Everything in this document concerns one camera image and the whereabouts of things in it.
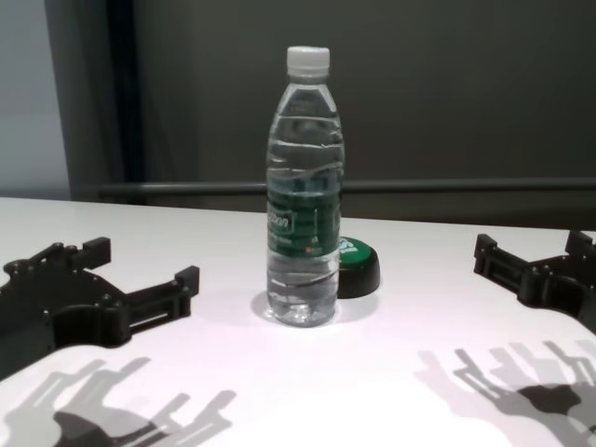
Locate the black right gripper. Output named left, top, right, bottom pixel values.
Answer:
left=473, top=230, right=596, bottom=337

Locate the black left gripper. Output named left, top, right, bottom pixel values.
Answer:
left=0, top=237, right=201, bottom=379

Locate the clear water bottle green label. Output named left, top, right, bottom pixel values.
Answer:
left=264, top=46, right=346, bottom=329

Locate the green YES button black base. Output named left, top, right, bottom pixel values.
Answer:
left=334, top=237, right=382, bottom=299

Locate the grey horizontal rail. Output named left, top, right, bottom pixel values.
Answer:
left=97, top=178, right=596, bottom=197

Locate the dark vertical frame post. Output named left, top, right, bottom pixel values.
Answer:
left=105, top=0, right=148, bottom=206

